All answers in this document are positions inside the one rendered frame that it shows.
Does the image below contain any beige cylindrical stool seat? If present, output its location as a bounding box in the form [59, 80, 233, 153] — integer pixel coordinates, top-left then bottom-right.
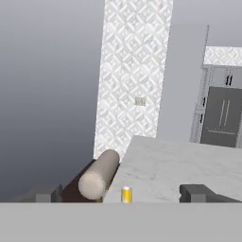
[78, 148, 121, 201]

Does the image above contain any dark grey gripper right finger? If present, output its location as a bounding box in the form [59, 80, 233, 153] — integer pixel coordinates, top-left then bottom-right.
[179, 183, 241, 203]

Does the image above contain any yellow can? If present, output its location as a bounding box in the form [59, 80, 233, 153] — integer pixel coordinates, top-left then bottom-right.
[121, 185, 133, 204]

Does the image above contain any grey wall outlet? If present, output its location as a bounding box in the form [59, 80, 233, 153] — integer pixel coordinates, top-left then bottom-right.
[134, 96, 147, 107]

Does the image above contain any dark grey fridge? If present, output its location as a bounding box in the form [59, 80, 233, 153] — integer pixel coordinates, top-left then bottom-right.
[199, 85, 242, 148]

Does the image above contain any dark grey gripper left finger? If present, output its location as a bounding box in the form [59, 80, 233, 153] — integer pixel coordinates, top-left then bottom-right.
[7, 183, 63, 203]

